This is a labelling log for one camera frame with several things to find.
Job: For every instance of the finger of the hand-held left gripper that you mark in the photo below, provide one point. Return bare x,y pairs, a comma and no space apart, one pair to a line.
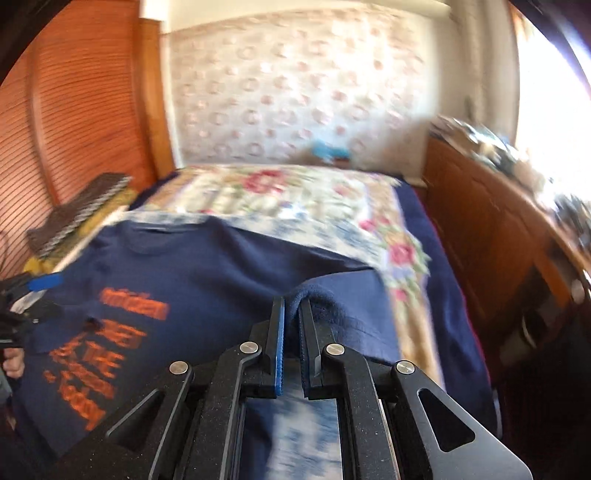
46,280

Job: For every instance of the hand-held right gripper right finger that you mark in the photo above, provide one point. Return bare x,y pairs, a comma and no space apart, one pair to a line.
305,355

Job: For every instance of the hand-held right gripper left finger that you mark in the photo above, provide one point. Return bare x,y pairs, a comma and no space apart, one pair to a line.
278,350

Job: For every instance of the navy t-shirt orange print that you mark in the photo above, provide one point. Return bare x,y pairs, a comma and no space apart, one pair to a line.
194,281

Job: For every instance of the person's left hand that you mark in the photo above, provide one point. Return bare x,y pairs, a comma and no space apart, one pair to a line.
13,365

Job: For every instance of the white folded cloth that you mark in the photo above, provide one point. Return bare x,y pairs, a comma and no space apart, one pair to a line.
92,235

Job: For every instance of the pink floral quilt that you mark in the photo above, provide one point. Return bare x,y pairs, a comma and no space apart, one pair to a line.
277,189

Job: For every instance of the wooden slatted wardrobe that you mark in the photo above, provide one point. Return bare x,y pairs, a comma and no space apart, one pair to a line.
78,106

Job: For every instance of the blue box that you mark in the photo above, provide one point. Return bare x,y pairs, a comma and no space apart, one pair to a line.
328,151

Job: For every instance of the grey cylinder container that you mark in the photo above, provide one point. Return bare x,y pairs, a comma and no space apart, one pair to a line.
521,339

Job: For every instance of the wooden dresser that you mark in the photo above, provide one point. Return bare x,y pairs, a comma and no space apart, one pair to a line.
489,230

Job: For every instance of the white curtain pink circles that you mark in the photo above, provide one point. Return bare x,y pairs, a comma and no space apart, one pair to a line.
295,83

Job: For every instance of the clutter on dresser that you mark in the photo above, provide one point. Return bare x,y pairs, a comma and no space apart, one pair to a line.
489,143

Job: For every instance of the bright window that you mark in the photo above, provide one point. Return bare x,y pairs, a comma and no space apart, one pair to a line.
549,92

